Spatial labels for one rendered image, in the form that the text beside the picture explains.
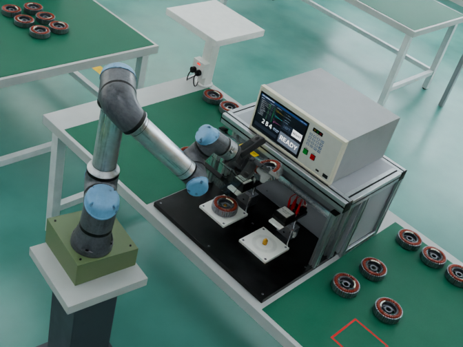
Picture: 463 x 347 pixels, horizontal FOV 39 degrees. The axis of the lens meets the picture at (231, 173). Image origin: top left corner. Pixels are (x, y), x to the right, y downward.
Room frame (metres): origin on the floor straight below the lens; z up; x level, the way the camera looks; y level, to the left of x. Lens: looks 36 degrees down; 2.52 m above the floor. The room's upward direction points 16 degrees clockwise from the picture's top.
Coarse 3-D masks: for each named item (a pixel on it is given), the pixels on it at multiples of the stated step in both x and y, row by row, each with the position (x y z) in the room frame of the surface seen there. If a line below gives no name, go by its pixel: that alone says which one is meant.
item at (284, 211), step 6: (276, 210) 2.08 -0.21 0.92; (282, 210) 2.09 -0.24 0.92; (288, 210) 2.10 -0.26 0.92; (294, 210) 2.14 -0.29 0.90; (300, 210) 2.15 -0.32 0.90; (276, 216) 2.07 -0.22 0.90; (282, 216) 2.05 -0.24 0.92; (288, 216) 2.06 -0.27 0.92; (294, 216) 2.09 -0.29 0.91; (300, 216) 2.12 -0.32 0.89; (270, 222) 2.05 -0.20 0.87; (276, 222) 2.05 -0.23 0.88; (282, 222) 2.05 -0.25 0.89; (288, 222) 2.05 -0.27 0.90; (294, 222) 2.12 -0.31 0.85
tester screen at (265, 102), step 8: (264, 96) 2.30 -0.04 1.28; (264, 104) 2.29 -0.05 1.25; (272, 104) 2.27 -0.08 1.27; (256, 112) 2.31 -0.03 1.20; (264, 112) 2.29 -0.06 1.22; (272, 112) 2.27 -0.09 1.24; (280, 112) 2.24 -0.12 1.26; (288, 112) 2.22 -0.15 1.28; (256, 120) 2.30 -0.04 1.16; (272, 120) 2.26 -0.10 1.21; (280, 120) 2.24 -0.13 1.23; (288, 120) 2.22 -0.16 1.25; (296, 120) 2.20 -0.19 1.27; (272, 128) 2.25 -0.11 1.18; (280, 128) 2.23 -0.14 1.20; (296, 128) 2.19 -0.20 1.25; (304, 128) 2.17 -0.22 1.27; (280, 144) 2.22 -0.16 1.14
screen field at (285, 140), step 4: (280, 132) 2.23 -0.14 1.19; (280, 136) 2.22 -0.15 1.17; (284, 136) 2.21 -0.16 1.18; (288, 136) 2.20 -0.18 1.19; (280, 140) 2.22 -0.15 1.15; (284, 140) 2.21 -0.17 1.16; (288, 140) 2.20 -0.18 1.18; (292, 140) 2.19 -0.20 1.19; (284, 144) 2.21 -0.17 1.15; (288, 144) 2.20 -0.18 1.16; (292, 144) 2.19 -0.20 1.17; (296, 144) 2.18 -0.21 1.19; (288, 148) 2.19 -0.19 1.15; (292, 148) 2.18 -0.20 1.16; (296, 148) 2.17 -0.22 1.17; (296, 152) 2.17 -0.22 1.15
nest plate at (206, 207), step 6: (204, 204) 2.16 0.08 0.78; (210, 204) 2.17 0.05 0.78; (204, 210) 2.13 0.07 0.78; (210, 210) 2.14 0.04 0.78; (240, 210) 2.19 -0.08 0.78; (210, 216) 2.11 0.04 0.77; (216, 216) 2.11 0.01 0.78; (234, 216) 2.14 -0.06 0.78; (240, 216) 2.15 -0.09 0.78; (222, 222) 2.08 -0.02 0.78; (228, 222) 2.09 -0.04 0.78
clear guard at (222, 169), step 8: (232, 136) 2.29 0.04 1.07; (256, 152) 2.23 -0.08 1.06; (208, 160) 2.10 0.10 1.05; (216, 160) 2.10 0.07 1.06; (216, 168) 2.07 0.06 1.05; (224, 168) 2.07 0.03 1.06; (208, 176) 2.05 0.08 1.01; (224, 176) 2.04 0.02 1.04; (232, 176) 2.03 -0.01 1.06; (240, 176) 2.03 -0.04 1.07; (216, 184) 2.02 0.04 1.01; (224, 184) 2.01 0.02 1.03; (232, 184) 2.01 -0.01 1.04; (240, 184) 2.00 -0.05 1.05; (232, 192) 1.98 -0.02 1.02
